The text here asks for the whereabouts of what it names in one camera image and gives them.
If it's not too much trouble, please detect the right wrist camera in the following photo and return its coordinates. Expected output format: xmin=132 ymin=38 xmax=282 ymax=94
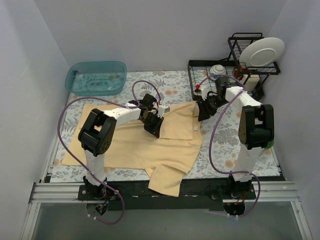
xmin=194 ymin=84 xmax=209 ymax=101

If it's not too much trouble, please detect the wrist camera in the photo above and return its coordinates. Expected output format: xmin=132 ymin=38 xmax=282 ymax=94
xmin=157 ymin=102 xmax=170 ymax=118
xmin=194 ymin=84 xmax=209 ymax=101

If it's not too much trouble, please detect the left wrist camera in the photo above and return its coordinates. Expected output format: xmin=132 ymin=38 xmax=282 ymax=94
xmin=157 ymin=102 xmax=170 ymax=118

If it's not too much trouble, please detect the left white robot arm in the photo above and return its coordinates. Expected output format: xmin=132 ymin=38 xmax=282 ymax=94
xmin=78 ymin=94 xmax=170 ymax=200

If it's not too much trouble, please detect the pale yellow t shirt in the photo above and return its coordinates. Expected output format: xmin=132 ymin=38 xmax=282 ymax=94
xmin=61 ymin=101 xmax=203 ymax=198

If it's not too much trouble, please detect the aluminium frame rail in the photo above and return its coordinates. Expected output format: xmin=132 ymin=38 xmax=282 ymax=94
xmin=22 ymin=177 xmax=312 ymax=240

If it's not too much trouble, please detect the black wire dish rack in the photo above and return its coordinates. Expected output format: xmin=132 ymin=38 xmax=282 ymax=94
xmin=187 ymin=32 xmax=281 ymax=101

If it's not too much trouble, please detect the cream ceramic cup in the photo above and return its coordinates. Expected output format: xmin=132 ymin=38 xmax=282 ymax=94
xmin=240 ymin=74 xmax=260 ymax=92

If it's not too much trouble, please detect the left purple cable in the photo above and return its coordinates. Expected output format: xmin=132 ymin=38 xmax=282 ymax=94
xmin=57 ymin=80 xmax=163 ymax=225

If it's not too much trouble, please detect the black base bar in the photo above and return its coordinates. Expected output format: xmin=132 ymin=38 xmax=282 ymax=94
xmin=76 ymin=178 xmax=257 ymax=211

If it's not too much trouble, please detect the teal plastic basin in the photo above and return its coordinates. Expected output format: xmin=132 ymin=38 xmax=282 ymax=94
xmin=65 ymin=61 xmax=127 ymax=97

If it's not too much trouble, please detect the white ceramic plate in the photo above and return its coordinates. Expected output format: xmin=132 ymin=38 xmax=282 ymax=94
xmin=238 ymin=37 xmax=285 ymax=68

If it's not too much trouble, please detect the floral table mat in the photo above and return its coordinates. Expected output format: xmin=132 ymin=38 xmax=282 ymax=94
xmin=51 ymin=69 xmax=281 ymax=181

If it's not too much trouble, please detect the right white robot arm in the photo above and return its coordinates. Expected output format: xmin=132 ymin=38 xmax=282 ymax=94
xmin=196 ymin=85 xmax=275 ymax=199

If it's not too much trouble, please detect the red mug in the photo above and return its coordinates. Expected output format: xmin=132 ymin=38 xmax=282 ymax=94
xmin=232 ymin=63 xmax=247 ymax=80

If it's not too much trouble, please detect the green cup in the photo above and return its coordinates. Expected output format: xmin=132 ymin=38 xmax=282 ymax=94
xmin=265 ymin=140 xmax=274 ymax=149

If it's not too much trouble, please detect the blue patterned white bowl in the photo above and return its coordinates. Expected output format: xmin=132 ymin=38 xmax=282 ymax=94
xmin=208 ymin=64 xmax=226 ymax=81

